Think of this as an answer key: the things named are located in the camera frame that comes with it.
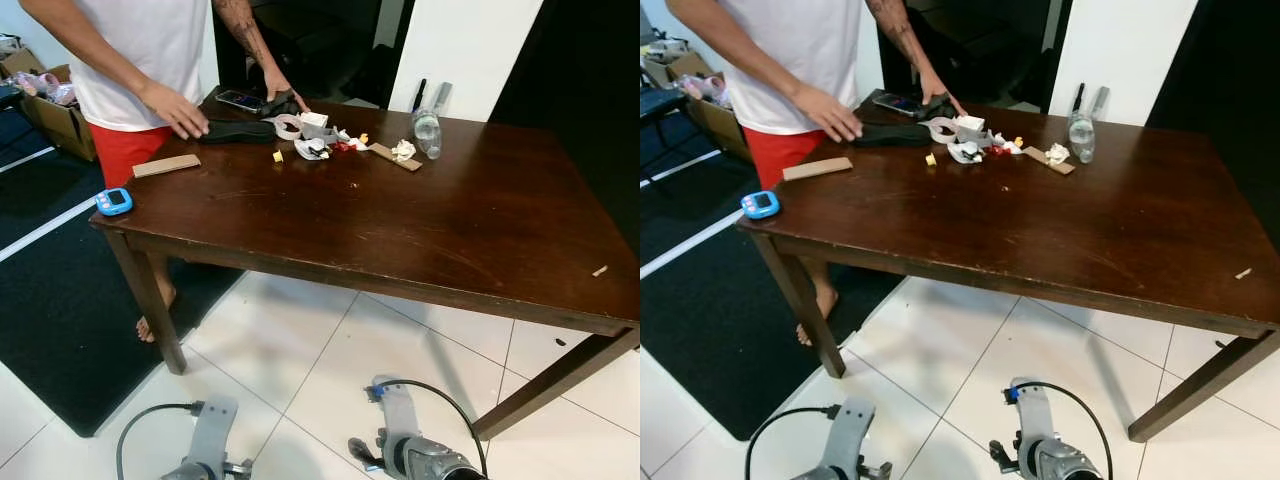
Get person white shirt red shorts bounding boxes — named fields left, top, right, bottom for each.
left=68, top=0, right=216, bottom=191
left=715, top=0, right=863, bottom=191

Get brown cardboard strip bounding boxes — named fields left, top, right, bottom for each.
left=1020, top=147, right=1077, bottom=176
left=365, top=143, right=423, bottom=173

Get black floor mat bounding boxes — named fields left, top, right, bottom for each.
left=0, top=105, right=246, bottom=438
left=640, top=105, right=906, bottom=443

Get small brown cardboard box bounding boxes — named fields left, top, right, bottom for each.
left=642, top=48, right=716, bottom=89
left=0, top=45, right=46, bottom=81

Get pink items bundle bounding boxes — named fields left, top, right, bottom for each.
left=12, top=70, right=78, bottom=107
left=678, top=73, right=734, bottom=109

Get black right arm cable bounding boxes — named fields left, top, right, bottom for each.
left=1005, top=380, right=1114, bottom=480
left=375, top=378, right=489, bottom=479

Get black cloth bundle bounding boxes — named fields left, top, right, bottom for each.
left=257, top=92, right=303, bottom=120
left=912, top=95, right=959, bottom=123

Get person left hand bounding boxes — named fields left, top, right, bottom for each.
left=262, top=68, right=311, bottom=114
left=915, top=70, right=968, bottom=117

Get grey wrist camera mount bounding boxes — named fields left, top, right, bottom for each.
left=183, top=396, right=241, bottom=479
left=372, top=377, right=423, bottom=443
left=1003, top=377, right=1058, bottom=443
left=818, top=396, right=878, bottom=480

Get person right hand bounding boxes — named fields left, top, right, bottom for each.
left=138, top=80, right=211, bottom=140
left=790, top=82, right=863, bottom=143

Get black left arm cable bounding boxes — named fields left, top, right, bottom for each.
left=743, top=403, right=841, bottom=480
left=115, top=402, right=206, bottom=480

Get cardboard box with pink items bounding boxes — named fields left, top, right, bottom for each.
left=683, top=72, right=753, bottom=166
left=20, top=65, right=98, bottom=163

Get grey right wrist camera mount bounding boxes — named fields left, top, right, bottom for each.
left=372, top=377, right=423, bottom=443
left=1003, top=377, right=1058, bottom=443

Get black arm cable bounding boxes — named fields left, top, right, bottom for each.
left=1005, top=380, right=1114, bottom=480
left=743, top=403, right=841, bottom=480
left=375, top=378, right=489, bottom=479
left=115, top=402, right=206, bottom=480

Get person bare foot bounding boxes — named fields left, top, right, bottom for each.
left=796, top=285, right=839, bottom=348
left=136, top=288, right=179, bottom=345

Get black shoe insole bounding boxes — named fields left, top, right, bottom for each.
left=197, top=119, right=279, bottom=145
left=850, top=122, right=933, bottom=149

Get light brown flat strip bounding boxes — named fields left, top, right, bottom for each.
left=781, top=157, right=855, bottom=183
left=132, top=154, right=203, bottom=179

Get dark brown wooden table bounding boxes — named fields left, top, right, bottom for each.
left=90, top=85, right=640, bottom=441
left=737, top=90, right=1280, bottom=444

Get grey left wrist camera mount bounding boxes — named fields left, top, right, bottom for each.
left=183, top=396, right=241, bottom=479
left=818, top=396, right=878, bottom=480

